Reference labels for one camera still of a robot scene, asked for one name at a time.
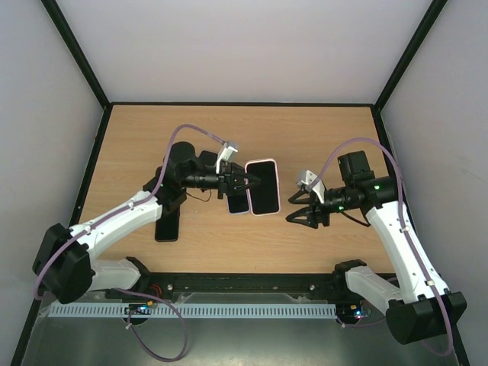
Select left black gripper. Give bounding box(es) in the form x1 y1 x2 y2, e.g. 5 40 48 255
180 162 260 200

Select pink phone case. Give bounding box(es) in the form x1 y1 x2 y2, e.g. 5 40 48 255
244 157 282 217

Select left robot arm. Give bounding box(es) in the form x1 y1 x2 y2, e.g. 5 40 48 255
33 142 261 304

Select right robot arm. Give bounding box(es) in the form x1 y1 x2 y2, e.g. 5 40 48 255
286 151 467 345

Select black phone in black case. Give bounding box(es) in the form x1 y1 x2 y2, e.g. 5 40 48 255
154 209 180 242

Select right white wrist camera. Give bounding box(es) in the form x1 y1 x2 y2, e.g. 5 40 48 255
296 170 326 204

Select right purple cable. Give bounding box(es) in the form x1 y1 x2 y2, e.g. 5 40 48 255
310 136 457 358

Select purple cable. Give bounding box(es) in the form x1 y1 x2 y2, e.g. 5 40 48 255
310 136 457 358
33 124 230 361

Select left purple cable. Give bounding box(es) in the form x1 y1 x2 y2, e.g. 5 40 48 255
33 124 230 361

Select black cage frame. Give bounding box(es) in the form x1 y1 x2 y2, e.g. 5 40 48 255
1 1 487 365

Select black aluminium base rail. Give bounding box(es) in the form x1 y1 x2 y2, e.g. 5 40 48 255
102 272 382 302

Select slotted grey cable duct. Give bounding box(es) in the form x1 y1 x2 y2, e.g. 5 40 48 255
47 303 336 319

